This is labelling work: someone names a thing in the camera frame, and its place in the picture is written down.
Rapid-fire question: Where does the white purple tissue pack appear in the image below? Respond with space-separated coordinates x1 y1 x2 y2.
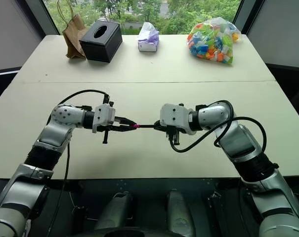
137 21 161 53

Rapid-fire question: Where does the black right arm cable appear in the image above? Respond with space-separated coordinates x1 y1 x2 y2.
169 100 268 163

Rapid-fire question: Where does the plastic bag of colourful blocks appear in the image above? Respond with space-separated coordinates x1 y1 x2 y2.
186 19 242 67

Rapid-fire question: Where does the black tissue box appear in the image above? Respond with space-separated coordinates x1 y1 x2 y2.
79 20 123 63

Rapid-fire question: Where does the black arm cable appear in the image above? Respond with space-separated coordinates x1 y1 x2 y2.
169 100 268 163
46 89 111 124

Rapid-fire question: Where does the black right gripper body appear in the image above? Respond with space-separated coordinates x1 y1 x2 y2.
161 124 181 146

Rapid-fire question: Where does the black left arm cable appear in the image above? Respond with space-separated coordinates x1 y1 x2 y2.
46 89 111 124

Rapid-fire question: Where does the dark grey rounded shape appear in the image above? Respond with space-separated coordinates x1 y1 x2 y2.
166 189 197 237
96 190 136 237

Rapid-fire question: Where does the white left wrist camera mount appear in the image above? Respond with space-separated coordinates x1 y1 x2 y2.
91 103 116 134

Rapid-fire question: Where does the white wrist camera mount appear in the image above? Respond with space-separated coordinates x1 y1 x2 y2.
159 103 197 136
91 103 116 134

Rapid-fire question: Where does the brown paper bag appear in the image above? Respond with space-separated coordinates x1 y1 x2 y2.
56 0 90 60

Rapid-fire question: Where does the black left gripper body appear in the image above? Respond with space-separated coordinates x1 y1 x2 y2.
101 93 122 145

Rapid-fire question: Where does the glass window with trees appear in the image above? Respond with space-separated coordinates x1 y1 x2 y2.
43 0 242 36

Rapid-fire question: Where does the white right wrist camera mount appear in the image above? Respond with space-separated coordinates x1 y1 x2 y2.
159 103 197 136

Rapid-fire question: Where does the thin black hanging cable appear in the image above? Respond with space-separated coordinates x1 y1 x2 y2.
54 143 71 237

